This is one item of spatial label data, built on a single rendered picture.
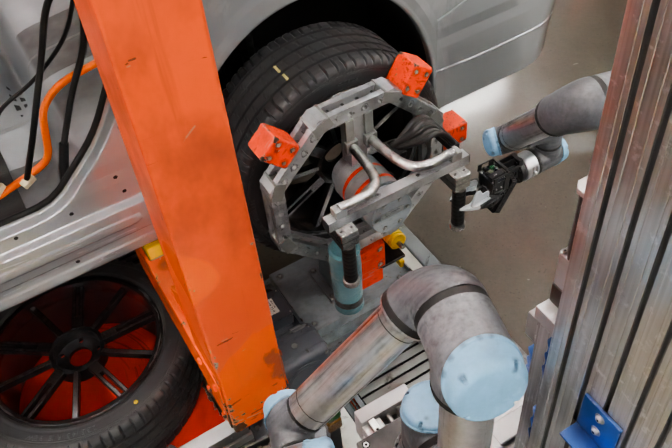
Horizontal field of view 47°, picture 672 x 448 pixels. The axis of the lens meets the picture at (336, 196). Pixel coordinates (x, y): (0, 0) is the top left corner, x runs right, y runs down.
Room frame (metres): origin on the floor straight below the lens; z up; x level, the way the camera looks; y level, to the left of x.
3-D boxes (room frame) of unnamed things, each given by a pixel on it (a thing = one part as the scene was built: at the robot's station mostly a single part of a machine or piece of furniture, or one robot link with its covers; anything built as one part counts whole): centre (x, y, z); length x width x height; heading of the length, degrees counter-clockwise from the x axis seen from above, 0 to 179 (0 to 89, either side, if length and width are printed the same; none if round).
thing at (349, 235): (1.28, 0.00, 0.93); 0.09 x 0.05 x 0.05; 27
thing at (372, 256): (1.57, -0.04, 0.48); 0.16 x 0.12 x 0.17; 27
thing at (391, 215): (1.47, -0.09, 0.85); 0.21 x 0.14 x 0.14; 27
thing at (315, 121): (1.54, -0.06, 0.85); 0.54 x 0.07 x 0.54; 117
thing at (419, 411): (0.71, -0.14, 0.98); 0.13 x 0.12 x 0.14; 12
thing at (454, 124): (1.69, -0.34, 0.85); 0.09 x 0.08 x 0.07; 117
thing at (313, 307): (1.69, 0.02, 0.32); 0.40 x 0.30 x 0.28; 117
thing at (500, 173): (1.47, -0.45, 0.86); 0.12 x 0.08 x 0.09; 117
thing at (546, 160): (1.54, -0.59, 0.85); 0.11 x 0.08 x 0.09; 117
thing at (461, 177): (1.43, -0.31, 0.93); 0.09 x 0.05 x 0.05; 27
